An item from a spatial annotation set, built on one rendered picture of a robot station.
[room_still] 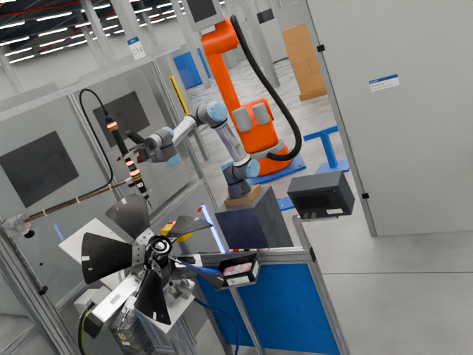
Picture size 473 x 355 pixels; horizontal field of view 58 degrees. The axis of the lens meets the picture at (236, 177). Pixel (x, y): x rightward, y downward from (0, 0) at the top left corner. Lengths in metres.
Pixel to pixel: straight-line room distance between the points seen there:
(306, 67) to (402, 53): 6.79
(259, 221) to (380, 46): 1.50
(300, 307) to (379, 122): 1.56
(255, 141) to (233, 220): 3.27
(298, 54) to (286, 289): 7.88
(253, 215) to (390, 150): 1.33
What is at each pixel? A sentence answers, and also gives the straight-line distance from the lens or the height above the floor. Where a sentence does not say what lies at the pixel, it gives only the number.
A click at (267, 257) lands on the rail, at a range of 2.40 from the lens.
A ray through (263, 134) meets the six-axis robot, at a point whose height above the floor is 0.59.
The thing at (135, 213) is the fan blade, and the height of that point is 1.36.
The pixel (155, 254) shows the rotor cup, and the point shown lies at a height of 1.21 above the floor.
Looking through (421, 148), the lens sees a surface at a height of 0.73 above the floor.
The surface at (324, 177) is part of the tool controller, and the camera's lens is 2.03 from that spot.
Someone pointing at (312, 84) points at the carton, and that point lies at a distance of 9.99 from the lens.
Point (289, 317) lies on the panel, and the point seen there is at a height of 0.39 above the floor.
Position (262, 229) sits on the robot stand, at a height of 0.84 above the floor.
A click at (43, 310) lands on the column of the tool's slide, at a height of 1.10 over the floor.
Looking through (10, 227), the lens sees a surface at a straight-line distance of 2.28.
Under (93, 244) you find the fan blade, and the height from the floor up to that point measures 1.38.
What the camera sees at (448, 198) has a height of 0.30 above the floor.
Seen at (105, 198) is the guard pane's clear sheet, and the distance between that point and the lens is 2.88.
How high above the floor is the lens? 2.00
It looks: 18 degrees down
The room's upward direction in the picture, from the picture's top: 22 degrees counter-clockwise
